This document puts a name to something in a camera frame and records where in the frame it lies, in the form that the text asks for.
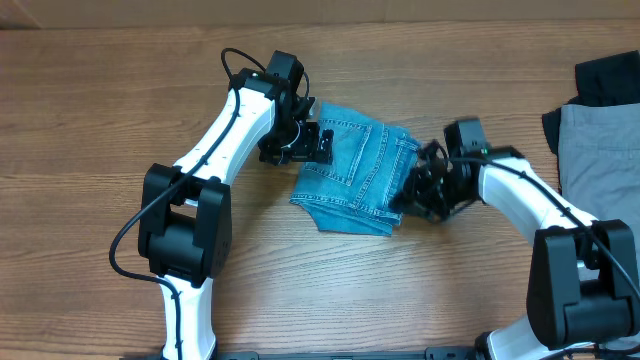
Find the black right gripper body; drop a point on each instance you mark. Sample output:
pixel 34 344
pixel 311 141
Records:
pixel 417 187

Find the brown cardboard back panel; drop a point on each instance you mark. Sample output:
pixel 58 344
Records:
pixel 67 14

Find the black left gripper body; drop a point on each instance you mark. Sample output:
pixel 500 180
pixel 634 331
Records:
pixel 296 141

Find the black folded garment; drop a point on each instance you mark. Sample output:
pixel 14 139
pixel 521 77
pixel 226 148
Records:
pixel 605 77

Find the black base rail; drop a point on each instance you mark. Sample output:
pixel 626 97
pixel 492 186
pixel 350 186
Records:
pixel 340 355

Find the light blue denim jeans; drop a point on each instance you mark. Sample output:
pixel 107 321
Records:
pixel 370 163

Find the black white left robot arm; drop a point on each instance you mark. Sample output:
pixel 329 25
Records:
pixel 185 225

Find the grey folded trousers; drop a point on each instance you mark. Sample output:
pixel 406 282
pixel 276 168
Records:
pixel 598 155

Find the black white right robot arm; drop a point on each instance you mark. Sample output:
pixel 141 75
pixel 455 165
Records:
pixel 583 287

